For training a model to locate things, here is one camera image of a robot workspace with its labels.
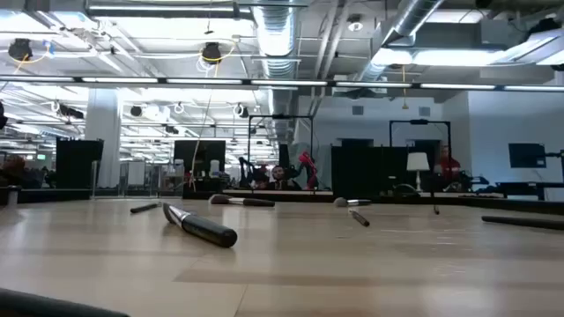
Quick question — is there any grey-bristled silver-ferrule makeup brush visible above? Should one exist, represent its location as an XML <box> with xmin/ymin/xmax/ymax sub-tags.
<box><xmin>332</xmin><ymin>196</ymin><xmax>373</xmax><ymax>209</ymax></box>

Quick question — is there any black pen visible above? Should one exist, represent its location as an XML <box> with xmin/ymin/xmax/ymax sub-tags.
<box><xmin>347</xmin><ymin>208</ymin><xmax>371</xmax><ymax>228</ymax></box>

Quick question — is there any thick black makeup brush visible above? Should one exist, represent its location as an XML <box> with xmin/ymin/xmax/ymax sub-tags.
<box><xmin>161</xmin><ymin>202</ymin><xmax>239</xmax><ymax>249</ymax></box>

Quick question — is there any person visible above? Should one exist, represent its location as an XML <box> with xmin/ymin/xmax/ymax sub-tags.
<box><xmin>434</xmin><ymin>144</ymin><xmax>464</xmax><ymax>188</ymax></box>
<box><xmin>267</xmin><ymin>165</ymin><xmax>303</xmax><ymax>192</ymax></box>
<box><xmin>0</xmin><ymin>154</ymin><xmax>45</xmax><ymax>189</ymax></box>

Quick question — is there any black partition panel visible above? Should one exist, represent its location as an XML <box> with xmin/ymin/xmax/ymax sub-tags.
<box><xmin>173</xmin><ymin>139</ymin><xmax>227</xmax><ymax>177</ymax></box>
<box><xmin>55</xmin><ymin>138</ymin><xmax>105</xmax><ymax>190</ymax></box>
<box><xmin>330</xmin><ymin>144</ymin><xmax>409</xmax><ymax>198</ymax></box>

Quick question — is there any black ceiling fixture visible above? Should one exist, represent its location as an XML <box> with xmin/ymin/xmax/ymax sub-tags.
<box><xmin>7</xmin><ymin>37</ymin><xmax>34</xmax><ymax>62</ymax></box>
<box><xmin>201</xmin><ymin>41</ymin><xmax>223</xmax><ymax>65</ymax></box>

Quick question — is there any white table lamp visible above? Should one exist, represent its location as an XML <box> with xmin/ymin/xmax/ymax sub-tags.
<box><xmin>405</xmin><ymin>151</ymin><xmax>431</xmax><ymax>194</ymax></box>

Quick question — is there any clear plastic container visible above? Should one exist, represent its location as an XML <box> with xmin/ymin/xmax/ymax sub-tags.
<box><xmin>90</xmin><ymin>158</ymin><xmax>189</xmax><ymax>200</ymax></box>

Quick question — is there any LED light bar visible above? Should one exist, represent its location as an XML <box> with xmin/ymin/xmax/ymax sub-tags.
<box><xmin>0</xmin><ymin>75</ymin><xmax>564</xmax><ymax>92</ymax></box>

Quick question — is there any black monitor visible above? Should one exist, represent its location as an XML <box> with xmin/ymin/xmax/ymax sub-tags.
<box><xmin>508</xmin><ymin>142</ymin><xmax>548</xmax><ymax>170</ymax></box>

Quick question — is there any black desk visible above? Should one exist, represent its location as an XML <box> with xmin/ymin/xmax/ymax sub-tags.
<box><xmin>475</xmin><ymin>178</ymin><xmax>564</xmax><ymax>202</ymax></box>

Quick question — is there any small grey cylinder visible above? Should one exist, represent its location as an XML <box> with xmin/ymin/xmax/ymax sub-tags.
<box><xmin>5</xmin><ymin>184</ymin><xmax>22</xmax><ymax>206</ymax></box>

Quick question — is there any black gantry frame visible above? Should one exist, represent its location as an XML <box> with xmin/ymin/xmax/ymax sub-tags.
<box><xmin>248</xmin><ymin>114</ymin><xmax>315</xmax><ymax>190</ymax></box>
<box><xmin>389</xmin><ymin>118</ymin><xmax>452</xmax><ymax>153</ymax></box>

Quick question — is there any silver ventilation duct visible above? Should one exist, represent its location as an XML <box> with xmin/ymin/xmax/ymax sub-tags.
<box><xmin>359</xmin><ymin>0</ymin><xmax>446</xmax><ymax>83</ymax></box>
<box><xmin>251</xmin><ymin>0</ymin><xmax>297</xmax><ymax>80</ymax></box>

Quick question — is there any black aluminium table frame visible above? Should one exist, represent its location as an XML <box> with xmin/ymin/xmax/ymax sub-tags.
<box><xmin>0</xmin><ymin>187</ymin><xmax>564</xmax><ymax>217</ymax></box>

